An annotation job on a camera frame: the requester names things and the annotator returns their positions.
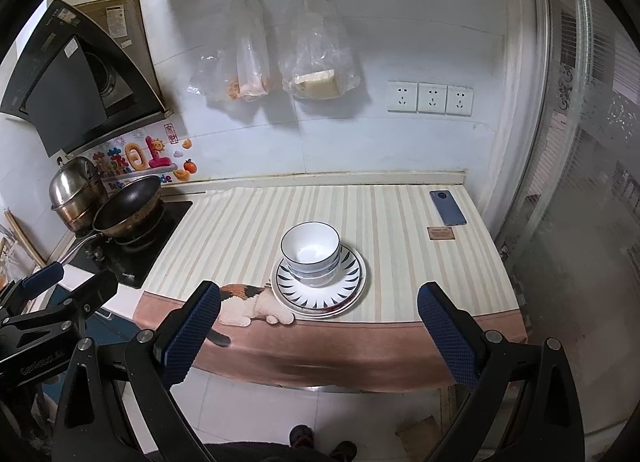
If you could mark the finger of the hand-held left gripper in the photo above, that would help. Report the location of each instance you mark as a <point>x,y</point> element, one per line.
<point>97,292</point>
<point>42,278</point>

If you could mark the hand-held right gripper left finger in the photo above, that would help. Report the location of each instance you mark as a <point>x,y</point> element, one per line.
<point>192,327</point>

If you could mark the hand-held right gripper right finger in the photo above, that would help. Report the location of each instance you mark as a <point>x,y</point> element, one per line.
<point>447,337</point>

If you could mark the blue leaf pattern plate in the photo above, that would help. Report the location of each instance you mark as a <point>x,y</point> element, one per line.
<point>345,279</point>

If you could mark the white bowl with black rim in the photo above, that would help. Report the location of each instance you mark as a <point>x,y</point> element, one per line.
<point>310,247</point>

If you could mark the wooden stick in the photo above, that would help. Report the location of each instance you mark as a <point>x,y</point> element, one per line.
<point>22,237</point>

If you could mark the black gas stove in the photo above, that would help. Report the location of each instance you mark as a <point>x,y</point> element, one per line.
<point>150,257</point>

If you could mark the striped beige tablecloth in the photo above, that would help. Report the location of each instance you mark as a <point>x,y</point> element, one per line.
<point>400,282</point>

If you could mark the black frying pan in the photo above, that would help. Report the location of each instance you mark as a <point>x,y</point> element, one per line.
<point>127,202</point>

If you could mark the stainless steel steamer pot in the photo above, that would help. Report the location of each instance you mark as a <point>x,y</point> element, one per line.
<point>75,187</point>

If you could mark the cardboard piece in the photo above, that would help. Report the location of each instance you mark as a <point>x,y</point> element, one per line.
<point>420,434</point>

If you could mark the small brown card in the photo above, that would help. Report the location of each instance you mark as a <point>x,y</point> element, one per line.
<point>440,233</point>

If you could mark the blue smartphone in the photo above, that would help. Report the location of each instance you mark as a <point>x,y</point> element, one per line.
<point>447,208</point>

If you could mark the person's shoe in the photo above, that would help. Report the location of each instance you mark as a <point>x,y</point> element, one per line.
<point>345,451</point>
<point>301,436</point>

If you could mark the frosted glass sliding door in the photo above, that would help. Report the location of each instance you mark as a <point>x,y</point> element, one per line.
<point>575,192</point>

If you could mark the black range hood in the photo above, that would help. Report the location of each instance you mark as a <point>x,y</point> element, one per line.
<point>60,81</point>

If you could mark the clear plastic bag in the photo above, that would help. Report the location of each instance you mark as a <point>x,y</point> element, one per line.
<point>252,66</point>
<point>212,76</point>
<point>315,36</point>

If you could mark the white food block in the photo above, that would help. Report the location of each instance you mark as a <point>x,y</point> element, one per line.
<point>317,84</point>

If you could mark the colourful wall stickers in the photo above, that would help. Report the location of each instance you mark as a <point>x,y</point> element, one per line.
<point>145,151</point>

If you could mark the white wall outlet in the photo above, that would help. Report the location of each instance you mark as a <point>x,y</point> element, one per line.
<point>432,98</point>
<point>402,96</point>
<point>459,100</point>

